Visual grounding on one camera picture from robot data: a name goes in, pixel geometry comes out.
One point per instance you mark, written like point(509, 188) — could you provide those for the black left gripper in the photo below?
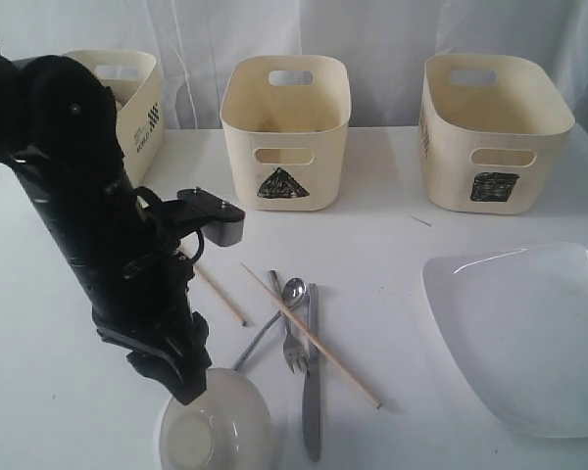
point(167, 346)

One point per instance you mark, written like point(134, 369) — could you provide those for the white ceramic bowl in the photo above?
point(227, 427)

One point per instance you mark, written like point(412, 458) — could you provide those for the steel fork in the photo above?
point(293, 293)

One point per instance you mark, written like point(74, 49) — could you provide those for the steel table knife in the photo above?
point(311, 409)

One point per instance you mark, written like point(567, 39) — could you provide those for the wooden chopstick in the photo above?
point(317, 342)
point(199, 271)

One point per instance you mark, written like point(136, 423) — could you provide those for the steel spoon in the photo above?
point(259, 336)

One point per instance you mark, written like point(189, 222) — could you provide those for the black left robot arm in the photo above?
point(58, 136)

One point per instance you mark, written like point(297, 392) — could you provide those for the cream bin with triangle mark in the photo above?
point(285, 120)

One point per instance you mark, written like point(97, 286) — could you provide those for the cream bin with circle mark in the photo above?
point(134, 79)

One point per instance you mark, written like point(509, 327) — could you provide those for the white square plate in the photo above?
point(515, 323)

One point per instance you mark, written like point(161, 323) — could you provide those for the white backdrop curtain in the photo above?
point(383, 44)

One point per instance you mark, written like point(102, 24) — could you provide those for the cream bin with square mark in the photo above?
point(491, 128)

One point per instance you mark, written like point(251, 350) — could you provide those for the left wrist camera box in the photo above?
point(220, 221)

